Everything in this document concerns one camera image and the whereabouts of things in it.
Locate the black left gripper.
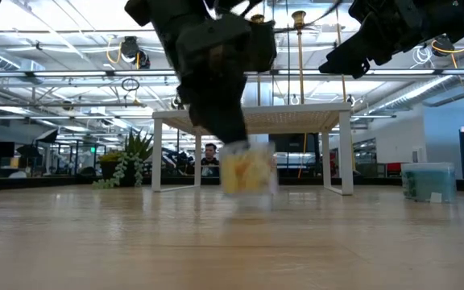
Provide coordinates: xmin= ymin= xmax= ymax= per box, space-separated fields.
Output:
xmin=173 ymin=13 xmax=278 ymax=145

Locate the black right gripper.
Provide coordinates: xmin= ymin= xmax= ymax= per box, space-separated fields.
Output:
xmin=318 ymin=0 xmax=434 ymax=81

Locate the yellow candle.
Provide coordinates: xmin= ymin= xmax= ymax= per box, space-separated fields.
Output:
xmin=218 ymin=140 xmax=280 ymax=197

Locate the teal candle in glass jar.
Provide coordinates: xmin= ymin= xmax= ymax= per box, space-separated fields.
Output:
xmin=400 ymin=161 xmax=458 ymax=204

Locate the white table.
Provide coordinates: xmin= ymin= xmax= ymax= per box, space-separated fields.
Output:
xmin=151 ymin=101 xmax=354 ymax=197

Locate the person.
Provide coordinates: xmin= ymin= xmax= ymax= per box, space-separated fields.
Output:
xmin=200 ymin=142 xmax=221 ymax=178

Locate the green potted plant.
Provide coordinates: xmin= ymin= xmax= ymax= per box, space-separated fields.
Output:
xmin=92 ymin=129 xmax=155 ymax=190

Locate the black ceiling-mounted device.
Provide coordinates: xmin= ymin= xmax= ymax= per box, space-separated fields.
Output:
xmin=120 ymin=35 xmax=151 ymax=70
xmin=432 ymin=35 xmax=456 ymax=57

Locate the black table border rail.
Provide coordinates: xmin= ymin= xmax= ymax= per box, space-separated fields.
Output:
xmin=0 ymin=176 xmax=464 ymax=193

